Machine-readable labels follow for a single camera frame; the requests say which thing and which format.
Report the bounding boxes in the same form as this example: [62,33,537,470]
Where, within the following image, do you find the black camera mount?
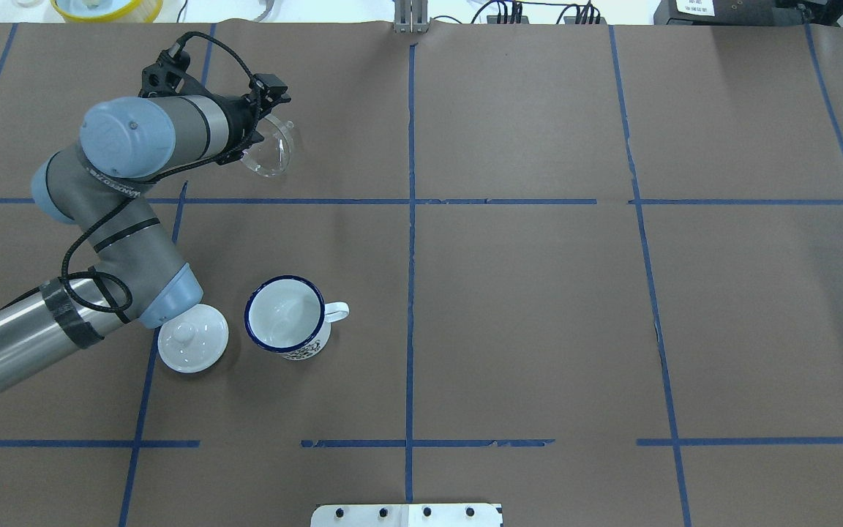
[138,43,207,99]

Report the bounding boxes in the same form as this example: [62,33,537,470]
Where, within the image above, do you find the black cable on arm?
[60,31,265,325]

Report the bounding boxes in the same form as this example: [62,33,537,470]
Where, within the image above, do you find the white ceramic lid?
[155,304,230,375]

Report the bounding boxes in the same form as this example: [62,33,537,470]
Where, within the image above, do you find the grey aluminium post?
[392,0,430,34]

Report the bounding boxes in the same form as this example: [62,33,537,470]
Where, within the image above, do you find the yellow tape roll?
[49,1,164,23]

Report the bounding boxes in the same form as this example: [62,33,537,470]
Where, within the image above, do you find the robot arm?
[0,66,291,394]

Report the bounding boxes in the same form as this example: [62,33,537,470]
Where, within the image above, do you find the white enamel mug blue rim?
[244,274,351,361]

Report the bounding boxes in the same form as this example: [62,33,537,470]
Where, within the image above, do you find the white camera stand base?
[310,503,504,526]

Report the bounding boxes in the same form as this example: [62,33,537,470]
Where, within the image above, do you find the black box device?
[653,1,807,27]

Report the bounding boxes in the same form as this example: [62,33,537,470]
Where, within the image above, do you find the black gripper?
[222,73,291,164]

